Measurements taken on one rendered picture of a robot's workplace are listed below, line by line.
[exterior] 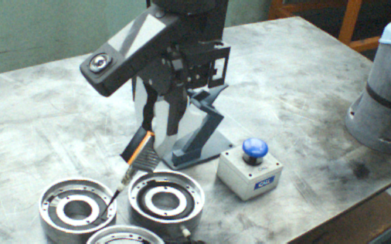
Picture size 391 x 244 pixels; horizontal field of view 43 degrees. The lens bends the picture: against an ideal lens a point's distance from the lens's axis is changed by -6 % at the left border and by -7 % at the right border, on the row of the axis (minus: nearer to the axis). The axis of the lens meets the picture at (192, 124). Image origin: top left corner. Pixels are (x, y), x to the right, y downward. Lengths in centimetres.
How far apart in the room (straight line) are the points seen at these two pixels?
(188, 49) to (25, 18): 180
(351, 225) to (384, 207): 13
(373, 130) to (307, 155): 15
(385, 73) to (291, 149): 22
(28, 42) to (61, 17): 19
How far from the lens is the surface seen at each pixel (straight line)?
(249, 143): 78
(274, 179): 81
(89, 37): 252
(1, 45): 235
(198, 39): 59
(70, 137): 87
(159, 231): 69
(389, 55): 94
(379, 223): 124
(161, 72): 57
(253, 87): 107
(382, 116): 97
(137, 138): 64
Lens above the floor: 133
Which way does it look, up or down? 35 degrees down
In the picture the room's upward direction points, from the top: 9 degrees clockwise
